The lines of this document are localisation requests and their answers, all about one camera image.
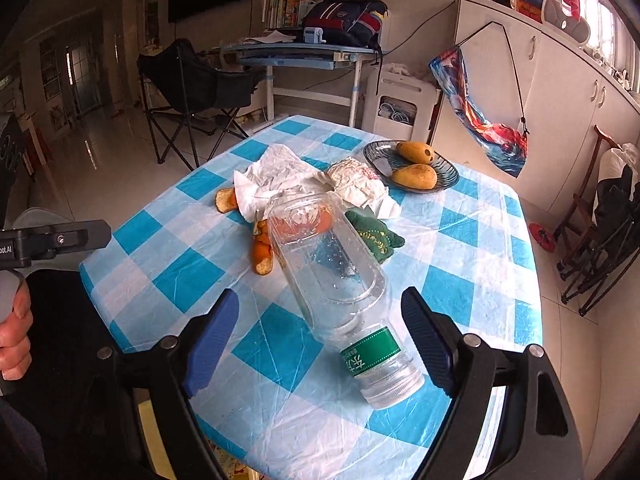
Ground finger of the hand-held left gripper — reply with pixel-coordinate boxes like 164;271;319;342
29;219;112;261

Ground small orange peel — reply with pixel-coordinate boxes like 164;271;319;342
251;220;275;276

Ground white desk fan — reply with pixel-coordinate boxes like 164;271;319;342
540;0;591;46

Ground wrinkled yellow mango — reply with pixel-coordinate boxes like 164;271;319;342
391;163;438;190

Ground row of books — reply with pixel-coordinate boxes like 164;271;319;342
261;0;313;31

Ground clear plastic bottle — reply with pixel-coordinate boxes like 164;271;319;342
267;191;426;410

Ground green cloth pouch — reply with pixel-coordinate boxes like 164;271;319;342
345;210;405;264

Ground blue study desk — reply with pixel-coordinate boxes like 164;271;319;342
222;42;383;128

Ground white paper wrapper red print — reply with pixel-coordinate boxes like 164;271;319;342
320;157;403;219

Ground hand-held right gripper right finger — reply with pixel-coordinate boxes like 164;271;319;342
401;286;584;480

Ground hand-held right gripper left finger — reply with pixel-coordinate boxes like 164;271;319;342
92;288;240;480

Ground wooden folding chair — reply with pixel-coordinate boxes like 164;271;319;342
552;125;621;246

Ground black hanging cord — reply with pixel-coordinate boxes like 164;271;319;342
454;21;531;136

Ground blue checked tablecloth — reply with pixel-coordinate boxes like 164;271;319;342
80;115;543;480

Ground colourful printed cloth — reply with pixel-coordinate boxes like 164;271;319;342
429;46;532;178

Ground row of white cups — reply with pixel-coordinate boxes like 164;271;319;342
592;50;636;93

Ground black folding camp chair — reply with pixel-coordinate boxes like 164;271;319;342
137;38;261;171

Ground glass fruit plate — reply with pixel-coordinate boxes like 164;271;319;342
363;140;460;193

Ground dark striped backpack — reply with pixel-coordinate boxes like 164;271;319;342
300;0;390;52

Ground red slippers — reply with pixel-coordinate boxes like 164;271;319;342
529;222;557;251

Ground glass panel door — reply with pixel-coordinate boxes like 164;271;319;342
65;45;103;116

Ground window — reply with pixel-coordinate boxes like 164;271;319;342
575;0;640;96

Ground white cabinet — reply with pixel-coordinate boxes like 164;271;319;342
430;0;640;216

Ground folded black chairs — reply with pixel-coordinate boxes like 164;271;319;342
557;180;640;316

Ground dark edged orange peel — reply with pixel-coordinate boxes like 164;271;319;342
215;187;239;213

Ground curled orange peel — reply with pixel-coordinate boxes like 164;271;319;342
275;209;334;241

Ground white sack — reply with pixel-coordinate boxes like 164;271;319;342
597;142;640;196

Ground white plastic stool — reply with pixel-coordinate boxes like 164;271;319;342
361;67;443;143

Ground white paper napkin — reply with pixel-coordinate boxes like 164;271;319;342
234;143;331;221

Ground loose white papers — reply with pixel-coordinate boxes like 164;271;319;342
240;30;298;45

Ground colourful box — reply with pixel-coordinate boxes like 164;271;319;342
515;0;543;23

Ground person's left hand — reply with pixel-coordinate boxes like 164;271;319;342
0;287;35;382

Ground smooth spotted yellow mango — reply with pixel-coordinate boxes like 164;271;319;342
396;141;435;165

